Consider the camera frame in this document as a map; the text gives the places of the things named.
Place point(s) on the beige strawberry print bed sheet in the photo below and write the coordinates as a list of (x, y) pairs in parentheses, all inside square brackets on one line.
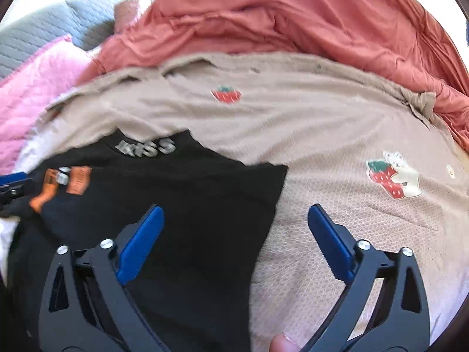
[(293, 124)]

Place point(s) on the pink quilted blanket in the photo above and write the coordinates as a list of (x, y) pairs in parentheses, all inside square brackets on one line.
[(33, 91)]

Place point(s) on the grey quilted pillow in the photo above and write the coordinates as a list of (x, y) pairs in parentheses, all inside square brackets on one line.
[(36, 29)]

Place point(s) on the person's right hand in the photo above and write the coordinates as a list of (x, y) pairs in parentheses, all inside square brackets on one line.
[(287, 344)]

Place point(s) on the salmon red duvet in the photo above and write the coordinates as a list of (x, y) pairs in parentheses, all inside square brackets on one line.
[(293, 14)]

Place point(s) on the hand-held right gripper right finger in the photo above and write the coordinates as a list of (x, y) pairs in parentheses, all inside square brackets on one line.
[(329, 244)]

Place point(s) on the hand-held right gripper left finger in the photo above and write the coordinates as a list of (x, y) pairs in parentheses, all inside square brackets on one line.
[(141, 245)]

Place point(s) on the black garment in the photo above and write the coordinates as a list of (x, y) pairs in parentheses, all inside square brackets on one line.
[(190, 190)]

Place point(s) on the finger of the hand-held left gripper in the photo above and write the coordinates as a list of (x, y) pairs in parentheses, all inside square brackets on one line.
[(13, 180)]

